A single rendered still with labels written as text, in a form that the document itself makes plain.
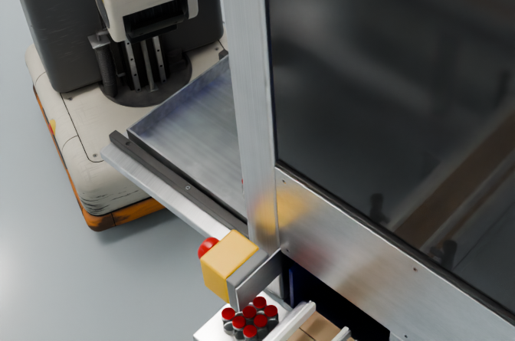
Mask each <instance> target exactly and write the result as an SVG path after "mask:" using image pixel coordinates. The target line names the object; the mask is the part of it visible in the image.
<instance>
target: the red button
mask: <svg viewBox="0 0 515 341"><path fill-rule="evenodd" d="M218 242H219V240H218V239H217V238H214V237H210V238H207V239H205V240H204V241H203V242H202V244H201V245H200V247H199V249H198V258H199V260H200V258H201V257H202V256H203V255H204V254H205V253H207V252H208V251H209V250H210V249H211V248H212V247H214V246H215V245H216V244H217V243H218Z"/></svg>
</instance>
